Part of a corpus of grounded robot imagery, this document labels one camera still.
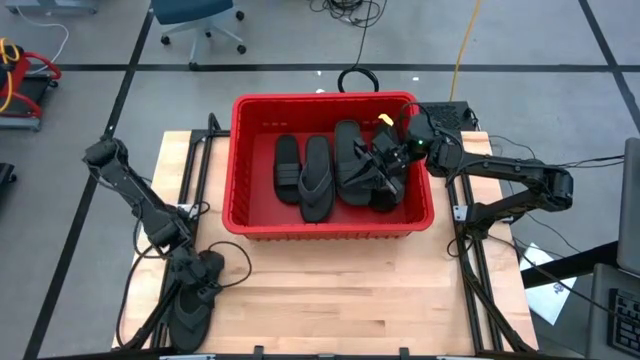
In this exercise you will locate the grey desk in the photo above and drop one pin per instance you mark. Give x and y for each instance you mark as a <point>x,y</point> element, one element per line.
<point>600,280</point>

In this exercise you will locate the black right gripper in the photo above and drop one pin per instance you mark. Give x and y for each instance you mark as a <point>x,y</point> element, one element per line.
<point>400,162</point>

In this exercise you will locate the white paper sheet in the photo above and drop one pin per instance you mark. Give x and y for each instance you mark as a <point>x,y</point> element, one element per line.
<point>547,302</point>

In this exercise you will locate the black caster base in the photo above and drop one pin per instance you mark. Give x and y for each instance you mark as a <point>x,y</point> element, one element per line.
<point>5,175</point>

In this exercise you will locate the blue-grey office chair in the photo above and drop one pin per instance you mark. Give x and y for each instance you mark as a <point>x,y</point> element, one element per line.
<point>190,10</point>

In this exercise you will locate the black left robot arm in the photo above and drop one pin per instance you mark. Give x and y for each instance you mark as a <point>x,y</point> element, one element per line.
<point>145,210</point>

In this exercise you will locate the red plastic bin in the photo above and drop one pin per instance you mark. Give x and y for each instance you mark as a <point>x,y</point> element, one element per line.
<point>260,215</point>

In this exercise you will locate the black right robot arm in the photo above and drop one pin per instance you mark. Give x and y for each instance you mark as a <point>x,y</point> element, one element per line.
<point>500,167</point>

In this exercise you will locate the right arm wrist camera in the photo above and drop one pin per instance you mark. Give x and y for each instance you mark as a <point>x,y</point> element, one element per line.
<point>386,142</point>

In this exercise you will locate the black keyboard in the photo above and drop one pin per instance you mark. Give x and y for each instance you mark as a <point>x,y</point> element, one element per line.
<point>627,325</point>

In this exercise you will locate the red frame cart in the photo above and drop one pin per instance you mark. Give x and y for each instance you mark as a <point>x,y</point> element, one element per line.
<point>30,95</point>

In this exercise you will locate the black table clamp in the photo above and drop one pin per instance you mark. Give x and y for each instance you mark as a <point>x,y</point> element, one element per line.
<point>404,353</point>
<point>257,352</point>

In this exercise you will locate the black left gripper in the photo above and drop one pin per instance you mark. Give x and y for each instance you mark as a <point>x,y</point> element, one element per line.
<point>206,289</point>

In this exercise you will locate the black aluminium table frame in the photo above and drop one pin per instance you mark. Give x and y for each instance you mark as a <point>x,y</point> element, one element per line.
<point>192,145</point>
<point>501,314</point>

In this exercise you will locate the grey monitor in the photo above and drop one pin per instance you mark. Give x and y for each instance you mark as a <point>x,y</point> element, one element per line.
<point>631,200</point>

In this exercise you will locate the grey desk foot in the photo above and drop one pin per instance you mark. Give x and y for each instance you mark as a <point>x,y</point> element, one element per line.
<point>50,6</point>

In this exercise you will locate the black flip flop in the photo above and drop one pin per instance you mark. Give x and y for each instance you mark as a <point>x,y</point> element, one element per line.
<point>187,330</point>
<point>317,150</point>

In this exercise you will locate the black beam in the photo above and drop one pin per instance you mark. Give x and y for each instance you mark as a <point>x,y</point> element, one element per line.
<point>570,265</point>

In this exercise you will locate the white metal bracket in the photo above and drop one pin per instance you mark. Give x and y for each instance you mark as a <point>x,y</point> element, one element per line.
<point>460,214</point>

